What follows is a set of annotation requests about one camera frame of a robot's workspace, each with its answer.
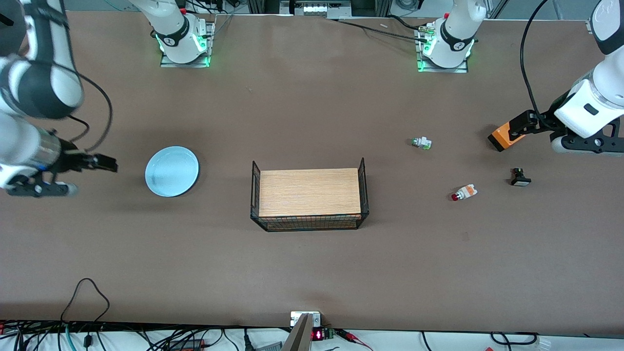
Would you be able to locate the black power adapter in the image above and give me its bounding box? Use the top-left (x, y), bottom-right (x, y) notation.
top-left (165, 338), bottom-right (206, 351)

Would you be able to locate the teal cable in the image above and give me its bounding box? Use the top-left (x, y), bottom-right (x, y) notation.
top-left (57, 325), bottom-right (75, 351)

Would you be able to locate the silver metal bracket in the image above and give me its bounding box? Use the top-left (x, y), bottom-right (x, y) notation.
top-left (290, 311), bottom-right (323, 328)

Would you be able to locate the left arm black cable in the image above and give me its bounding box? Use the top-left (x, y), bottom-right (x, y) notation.
top-left (519, 0), bottom-right (561, 129)

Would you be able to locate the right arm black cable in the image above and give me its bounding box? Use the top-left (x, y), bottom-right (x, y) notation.
top-left (63, 61), bottom-right (114, 153)

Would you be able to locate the light blue round plate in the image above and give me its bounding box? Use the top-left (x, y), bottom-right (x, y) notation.
top-left (145, 146), bottom-right (200, 197)

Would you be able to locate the short black cable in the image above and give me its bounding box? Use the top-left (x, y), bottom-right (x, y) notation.
top-left (387, 14), bottom-right (421, 31)

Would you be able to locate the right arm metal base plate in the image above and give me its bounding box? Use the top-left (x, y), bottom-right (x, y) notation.
top-left (159, 20), bottom-right (216, 68)

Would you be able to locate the black looped cable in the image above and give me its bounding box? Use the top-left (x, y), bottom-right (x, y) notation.
top-left (60, 277), bottom-right (111, 326)

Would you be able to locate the grey flat bar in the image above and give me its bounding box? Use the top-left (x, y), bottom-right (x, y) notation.
top-left (280, 313), bottom-right (313, 351)

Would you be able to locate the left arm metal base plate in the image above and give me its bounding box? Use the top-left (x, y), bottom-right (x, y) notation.
top-left (415, 23), bottom-right (470, 74)

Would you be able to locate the black push button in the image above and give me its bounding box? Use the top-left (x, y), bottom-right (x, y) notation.
top-left (509, 167), bottom-right (532, 187)

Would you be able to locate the wooden board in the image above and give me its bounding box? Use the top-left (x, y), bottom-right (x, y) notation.
top-left (258, 168), bottom-right (363, 218)

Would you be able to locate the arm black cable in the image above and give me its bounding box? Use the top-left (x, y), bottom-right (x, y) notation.
top-left (519, 0), bottom-right (561, 129)
top-left (63, 61), bottom-right (114, 153)

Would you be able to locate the long black cable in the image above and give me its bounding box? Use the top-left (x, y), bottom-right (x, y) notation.
top-left (329, 17), bottom-right (432, 42)

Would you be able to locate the black wire basket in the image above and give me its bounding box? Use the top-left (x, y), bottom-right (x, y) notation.
top-left (250, 157), bottom-right (370, 233)

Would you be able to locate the red push button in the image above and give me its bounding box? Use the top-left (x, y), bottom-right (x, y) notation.
top-left (450, 184), bottom-right (478, 202)

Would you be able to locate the red clip lead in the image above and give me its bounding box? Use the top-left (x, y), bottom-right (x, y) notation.
top-left (335, 329), bottom-right (374, 351)

